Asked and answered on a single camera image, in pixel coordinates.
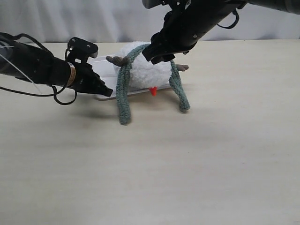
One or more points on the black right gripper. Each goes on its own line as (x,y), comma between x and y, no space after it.
(185,24)

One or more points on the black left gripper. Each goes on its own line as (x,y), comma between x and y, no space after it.
(84,79)

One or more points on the white plastic tray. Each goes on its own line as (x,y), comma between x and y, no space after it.
(107,73)

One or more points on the white plush snowman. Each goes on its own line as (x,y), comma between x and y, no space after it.
(134,71)

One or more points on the green knitted scarf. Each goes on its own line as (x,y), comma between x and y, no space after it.
(123,102)

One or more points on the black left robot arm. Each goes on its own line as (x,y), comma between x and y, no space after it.
(24,58)

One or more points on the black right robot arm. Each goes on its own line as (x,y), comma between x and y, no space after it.
(289,6)

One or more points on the white curtain backdrop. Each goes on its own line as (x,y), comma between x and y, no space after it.
(56,21)

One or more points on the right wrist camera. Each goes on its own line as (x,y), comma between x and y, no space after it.
(148,4)

